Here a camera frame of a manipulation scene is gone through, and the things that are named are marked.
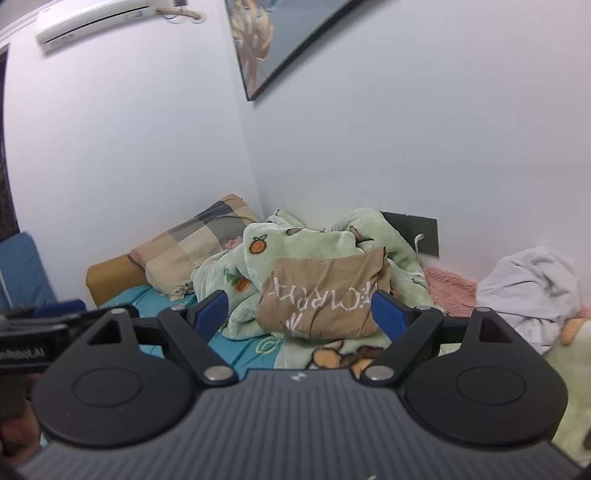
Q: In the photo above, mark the light grey garment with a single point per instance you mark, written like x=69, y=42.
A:
x=540, y=335

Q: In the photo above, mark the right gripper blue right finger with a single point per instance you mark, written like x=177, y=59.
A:
x=391, y=315

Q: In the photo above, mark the blue covered chair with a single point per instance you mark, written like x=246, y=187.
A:
x=24, y=282

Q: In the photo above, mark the pink fuzzy blanket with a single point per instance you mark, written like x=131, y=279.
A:
x=452, y=290

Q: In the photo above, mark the tan brown t-shirt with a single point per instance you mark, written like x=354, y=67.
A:
x=324, y=299

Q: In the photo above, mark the white air conditioner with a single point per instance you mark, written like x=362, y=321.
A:
x=64, y=22

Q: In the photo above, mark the black wall panel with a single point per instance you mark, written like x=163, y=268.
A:
x=422, y=233

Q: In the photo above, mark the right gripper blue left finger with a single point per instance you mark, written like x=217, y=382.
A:
x=209, y=315

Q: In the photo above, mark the plaid beige grey pillow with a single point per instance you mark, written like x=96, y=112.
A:
x=169, y=259

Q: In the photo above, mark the leaf wall painting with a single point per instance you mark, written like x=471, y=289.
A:
x=270, y=35

